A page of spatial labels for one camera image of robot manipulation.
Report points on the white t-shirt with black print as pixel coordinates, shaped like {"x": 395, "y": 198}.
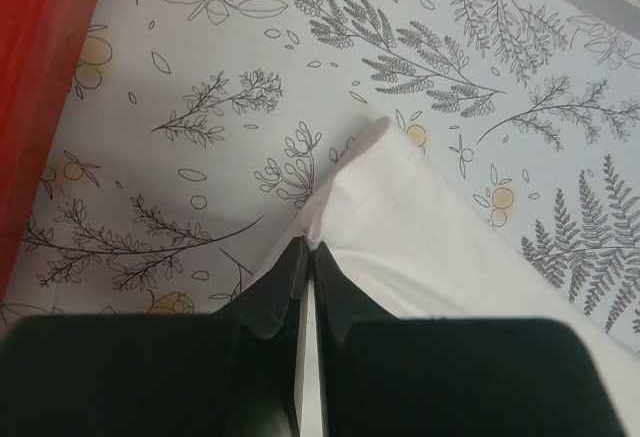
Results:
{"x": 401, "y": 234}

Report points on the red plastic bin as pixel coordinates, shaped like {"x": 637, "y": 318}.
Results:
{"x": 41, "y": 42}

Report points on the floral patterned table mat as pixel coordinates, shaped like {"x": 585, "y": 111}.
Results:
{"x": 195, "y": 130}

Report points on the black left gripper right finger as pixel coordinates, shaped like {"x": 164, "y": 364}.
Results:
{"x": 387, "y": 376}

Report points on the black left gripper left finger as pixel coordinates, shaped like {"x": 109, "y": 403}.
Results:
{"x": 229, "y": 373}

